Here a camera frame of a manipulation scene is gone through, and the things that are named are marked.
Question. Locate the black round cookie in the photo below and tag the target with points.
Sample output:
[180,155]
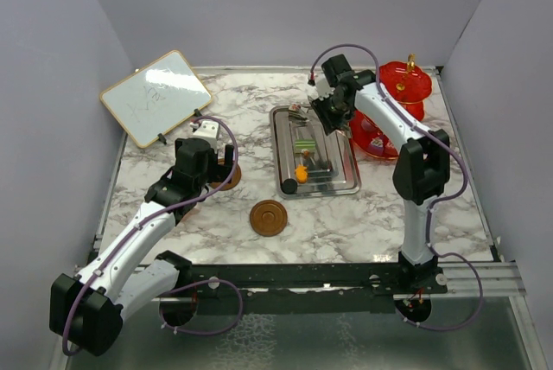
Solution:
[289,186]

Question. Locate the metal tongs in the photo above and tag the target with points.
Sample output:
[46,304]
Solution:
[309,115]

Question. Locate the whiteboard with yellow frame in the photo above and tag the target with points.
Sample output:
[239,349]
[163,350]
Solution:
[156,99]

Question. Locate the orange fish-shaped pastry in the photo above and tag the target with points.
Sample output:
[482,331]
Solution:
[301,173]

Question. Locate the stainless steel tray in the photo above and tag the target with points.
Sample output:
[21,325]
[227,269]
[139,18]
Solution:
[332,170]

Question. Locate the red three-tier cake stand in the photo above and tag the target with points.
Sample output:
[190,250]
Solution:
[409,85]

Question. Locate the brown wooden coaster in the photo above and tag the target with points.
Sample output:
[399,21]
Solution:
[235,175]
[268,218]

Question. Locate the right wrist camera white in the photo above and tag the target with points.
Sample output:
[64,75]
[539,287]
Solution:
[320,89]

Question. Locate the green layered cake slice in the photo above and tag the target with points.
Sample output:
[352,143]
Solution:
[305,147]

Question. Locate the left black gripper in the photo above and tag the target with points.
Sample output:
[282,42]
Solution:
[220,173]

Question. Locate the black mounting rail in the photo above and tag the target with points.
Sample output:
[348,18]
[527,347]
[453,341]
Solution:
[294,289]

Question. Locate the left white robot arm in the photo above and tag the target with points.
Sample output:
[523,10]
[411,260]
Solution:
[88,309]

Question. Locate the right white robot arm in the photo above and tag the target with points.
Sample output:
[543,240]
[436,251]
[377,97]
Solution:
[423,162]

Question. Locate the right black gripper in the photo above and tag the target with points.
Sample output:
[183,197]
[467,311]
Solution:
[328,122]

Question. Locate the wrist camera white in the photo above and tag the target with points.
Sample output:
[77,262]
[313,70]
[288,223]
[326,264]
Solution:
[320,89]
[207,130]

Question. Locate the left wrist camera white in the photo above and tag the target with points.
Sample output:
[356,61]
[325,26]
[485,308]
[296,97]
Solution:
[207,130]

